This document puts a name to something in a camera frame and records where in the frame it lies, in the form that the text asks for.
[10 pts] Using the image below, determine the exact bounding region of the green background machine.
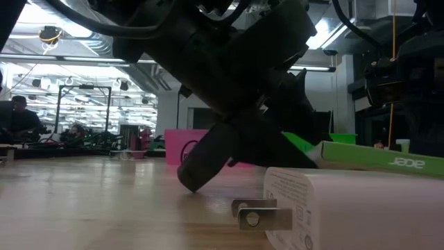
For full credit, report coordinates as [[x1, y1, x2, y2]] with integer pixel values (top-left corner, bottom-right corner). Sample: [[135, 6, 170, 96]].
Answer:
[[149, 134, 166, 151]]

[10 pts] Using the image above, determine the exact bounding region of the white cup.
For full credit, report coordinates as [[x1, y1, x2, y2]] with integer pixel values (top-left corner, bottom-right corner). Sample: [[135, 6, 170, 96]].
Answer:
[[395, 138, 411, 153]]

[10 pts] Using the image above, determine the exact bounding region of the long ceiling light strip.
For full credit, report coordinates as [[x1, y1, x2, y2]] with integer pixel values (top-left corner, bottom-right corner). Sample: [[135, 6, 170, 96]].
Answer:
[[0, 53, 336, 73]]

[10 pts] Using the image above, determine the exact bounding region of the pale pink wall charger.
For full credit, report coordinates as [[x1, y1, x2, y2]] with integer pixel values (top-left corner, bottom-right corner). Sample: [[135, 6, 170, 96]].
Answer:
[[230, 166, 444, 250]]

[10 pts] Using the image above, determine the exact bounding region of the black background monitor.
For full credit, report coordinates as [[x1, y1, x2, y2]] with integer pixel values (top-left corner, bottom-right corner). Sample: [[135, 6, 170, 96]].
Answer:
[[0, 100, 15, 129]]

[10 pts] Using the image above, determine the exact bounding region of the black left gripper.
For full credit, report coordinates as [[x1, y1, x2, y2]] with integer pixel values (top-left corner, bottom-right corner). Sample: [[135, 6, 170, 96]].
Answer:
[[114, 0, 330, 193]]

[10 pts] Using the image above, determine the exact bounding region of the translucent red plastic bin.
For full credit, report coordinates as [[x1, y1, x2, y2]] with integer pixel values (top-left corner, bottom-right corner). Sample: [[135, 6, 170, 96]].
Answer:
[[164, 128, 256, 168]]

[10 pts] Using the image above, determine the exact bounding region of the black aluminium table frame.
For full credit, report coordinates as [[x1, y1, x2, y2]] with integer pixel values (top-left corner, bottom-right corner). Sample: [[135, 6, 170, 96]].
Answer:
[[0, 146, 166, 161]]

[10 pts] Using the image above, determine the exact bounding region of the person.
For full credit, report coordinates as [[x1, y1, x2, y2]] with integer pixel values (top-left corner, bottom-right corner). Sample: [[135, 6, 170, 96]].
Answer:
[[62, 124, 87, 144], [1, 95, 42, 143]]

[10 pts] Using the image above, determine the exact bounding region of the red background machine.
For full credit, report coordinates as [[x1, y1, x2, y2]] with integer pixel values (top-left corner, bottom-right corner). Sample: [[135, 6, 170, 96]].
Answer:
[[138, 127, 153, 151]]

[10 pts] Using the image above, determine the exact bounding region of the white green-edged product box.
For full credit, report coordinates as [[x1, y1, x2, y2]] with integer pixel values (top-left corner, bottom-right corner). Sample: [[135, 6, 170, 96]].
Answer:
[[282, 131, 444, 180]]

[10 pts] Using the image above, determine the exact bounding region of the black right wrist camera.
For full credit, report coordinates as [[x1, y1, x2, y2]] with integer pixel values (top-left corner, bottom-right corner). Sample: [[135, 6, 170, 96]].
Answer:
[[364, 57, 407, 107]]

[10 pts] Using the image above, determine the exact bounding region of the yellow ceiling cable reel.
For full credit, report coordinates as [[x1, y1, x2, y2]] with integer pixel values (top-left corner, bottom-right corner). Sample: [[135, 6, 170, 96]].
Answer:
[[37, 25, 63, 46]]

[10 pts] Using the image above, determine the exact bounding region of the black gantry frame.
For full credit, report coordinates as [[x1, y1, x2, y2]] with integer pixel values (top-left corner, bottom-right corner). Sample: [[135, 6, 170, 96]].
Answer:
[[54, 84, 112, 135]]

